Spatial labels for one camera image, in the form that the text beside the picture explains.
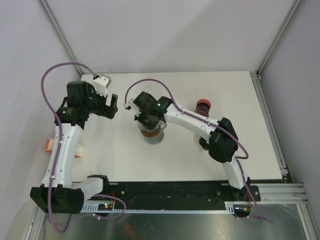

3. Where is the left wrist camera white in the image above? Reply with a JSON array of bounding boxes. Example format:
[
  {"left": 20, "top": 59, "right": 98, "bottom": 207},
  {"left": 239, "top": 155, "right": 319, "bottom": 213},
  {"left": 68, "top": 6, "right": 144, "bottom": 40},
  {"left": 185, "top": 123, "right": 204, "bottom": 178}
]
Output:
[{"left": 92, "top": 74, "right": 112, "bottom": 97}]

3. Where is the grey cable duct rail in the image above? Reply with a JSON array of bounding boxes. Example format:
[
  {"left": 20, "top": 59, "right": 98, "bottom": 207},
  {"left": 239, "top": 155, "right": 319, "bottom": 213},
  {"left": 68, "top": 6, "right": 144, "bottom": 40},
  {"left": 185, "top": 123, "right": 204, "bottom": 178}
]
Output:
[{"left": 80, "top": 202, "right": 235, "bottom": 214}]

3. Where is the purple cable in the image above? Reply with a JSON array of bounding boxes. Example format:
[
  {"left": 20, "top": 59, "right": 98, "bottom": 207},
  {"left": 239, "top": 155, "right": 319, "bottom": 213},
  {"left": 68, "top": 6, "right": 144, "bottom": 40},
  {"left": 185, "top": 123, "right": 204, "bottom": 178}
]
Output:
[
  {"left": 40, "top": 62, "right": 126, "bottom": 234},
  {"left": 124, "top": 79, "right": 273, "bottom": 223}
]

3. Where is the brown wooden dripper ring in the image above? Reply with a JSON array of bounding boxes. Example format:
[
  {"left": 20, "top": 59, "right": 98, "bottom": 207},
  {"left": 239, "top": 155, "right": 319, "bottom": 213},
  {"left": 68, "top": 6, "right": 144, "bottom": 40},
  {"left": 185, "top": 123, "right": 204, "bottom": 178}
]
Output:
[{"left": 140, "top": 128, "right": 161, "bottom": 138}]

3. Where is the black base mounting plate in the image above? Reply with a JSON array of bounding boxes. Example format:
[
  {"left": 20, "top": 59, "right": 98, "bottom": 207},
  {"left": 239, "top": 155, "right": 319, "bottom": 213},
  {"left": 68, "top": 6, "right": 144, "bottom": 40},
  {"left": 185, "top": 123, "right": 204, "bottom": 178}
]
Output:
[{"left": 101, "top": 181, "right": 261, "bottom": 207}]

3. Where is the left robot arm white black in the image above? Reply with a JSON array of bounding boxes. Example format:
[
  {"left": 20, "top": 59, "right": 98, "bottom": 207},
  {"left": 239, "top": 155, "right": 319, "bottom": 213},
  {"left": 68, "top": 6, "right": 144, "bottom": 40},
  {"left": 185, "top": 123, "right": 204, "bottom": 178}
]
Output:
[{"left": 30, "top": 76, "right": 118, "bottom": 214}]

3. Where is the red black coffee dripper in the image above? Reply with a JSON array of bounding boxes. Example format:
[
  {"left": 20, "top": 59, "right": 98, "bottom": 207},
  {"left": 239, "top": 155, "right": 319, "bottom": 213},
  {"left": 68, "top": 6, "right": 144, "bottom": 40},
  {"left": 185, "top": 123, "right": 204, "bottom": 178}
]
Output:
[{"left": 195, "top": 99, "right": 211, "bottom": 117}]

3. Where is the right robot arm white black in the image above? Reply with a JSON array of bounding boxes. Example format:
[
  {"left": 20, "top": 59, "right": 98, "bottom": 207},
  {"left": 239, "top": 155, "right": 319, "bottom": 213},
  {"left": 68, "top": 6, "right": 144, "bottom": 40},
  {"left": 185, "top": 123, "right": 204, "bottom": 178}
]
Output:
[{"left": 128, "top": 91, "right": 249, "bottom": 201}]

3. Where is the left aluminium frame post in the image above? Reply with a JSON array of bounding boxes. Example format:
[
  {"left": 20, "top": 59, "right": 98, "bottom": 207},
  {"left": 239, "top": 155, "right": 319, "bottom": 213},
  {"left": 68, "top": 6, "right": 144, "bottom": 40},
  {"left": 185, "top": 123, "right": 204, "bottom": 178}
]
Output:
[{"left": 37, "top": 0, "right": 78, "bottom": 62}]

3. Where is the olive green dripper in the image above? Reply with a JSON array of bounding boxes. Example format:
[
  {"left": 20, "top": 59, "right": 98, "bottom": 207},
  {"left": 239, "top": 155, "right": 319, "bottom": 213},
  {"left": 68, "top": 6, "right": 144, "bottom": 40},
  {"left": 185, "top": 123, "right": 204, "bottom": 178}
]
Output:
[{"left": 199, "top": 137, "right": 209, "bottom": 151}]

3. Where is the orange white box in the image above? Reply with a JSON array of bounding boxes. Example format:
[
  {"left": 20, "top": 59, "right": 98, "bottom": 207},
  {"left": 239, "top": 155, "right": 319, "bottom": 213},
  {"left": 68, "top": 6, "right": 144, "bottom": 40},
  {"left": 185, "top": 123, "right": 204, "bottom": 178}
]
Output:
[{"left": 44, "top": 138, "right": 84, "bottom": 158}]

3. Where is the clear glass carafe server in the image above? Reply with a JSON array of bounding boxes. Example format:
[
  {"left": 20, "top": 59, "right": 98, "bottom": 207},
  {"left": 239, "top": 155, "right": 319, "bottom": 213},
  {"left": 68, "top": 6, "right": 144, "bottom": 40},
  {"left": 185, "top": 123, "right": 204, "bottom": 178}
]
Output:
[{"left": 139, "top": 121, "right": 167, "bottom": 145}]

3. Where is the right aluminium frame post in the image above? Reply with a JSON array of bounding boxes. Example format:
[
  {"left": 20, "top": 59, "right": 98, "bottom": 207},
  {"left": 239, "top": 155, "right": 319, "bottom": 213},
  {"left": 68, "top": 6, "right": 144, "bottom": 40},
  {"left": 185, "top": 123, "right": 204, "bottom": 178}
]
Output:
[{"left": 256, "top": 0, "right": 305, "bottom": 76}]

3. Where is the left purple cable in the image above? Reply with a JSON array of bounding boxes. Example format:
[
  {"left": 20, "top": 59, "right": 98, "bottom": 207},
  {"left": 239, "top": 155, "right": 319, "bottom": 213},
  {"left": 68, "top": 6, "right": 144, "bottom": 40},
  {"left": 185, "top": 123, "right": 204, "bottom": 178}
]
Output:
[{"left": 40, "top": 62, "right": 126, "bottom": 234}]

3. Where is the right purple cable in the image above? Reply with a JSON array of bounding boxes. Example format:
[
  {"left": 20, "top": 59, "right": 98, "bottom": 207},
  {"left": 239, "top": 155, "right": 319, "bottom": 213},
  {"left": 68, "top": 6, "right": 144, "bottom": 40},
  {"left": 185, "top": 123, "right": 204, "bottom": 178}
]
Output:
[{"left": 124, "top": 79, "right": 273, "bottom": 223}]

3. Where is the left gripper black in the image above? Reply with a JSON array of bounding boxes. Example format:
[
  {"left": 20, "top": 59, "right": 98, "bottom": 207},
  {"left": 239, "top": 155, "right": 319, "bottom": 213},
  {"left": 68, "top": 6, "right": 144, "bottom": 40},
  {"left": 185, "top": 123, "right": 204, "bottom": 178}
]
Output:
[{"left": 82, "top": 84, "right": 117, "bottom": 119}]

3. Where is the aluminium frame post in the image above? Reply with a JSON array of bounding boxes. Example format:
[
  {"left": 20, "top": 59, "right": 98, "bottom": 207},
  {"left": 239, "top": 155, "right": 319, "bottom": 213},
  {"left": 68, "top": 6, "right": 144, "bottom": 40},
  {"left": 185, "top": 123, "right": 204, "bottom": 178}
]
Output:
[
  {"left": 37, "top": 0, "right": 78, "bottom": 62},
  {"left": 256, "top": 0, "right": 305, "bottom": 76}
]

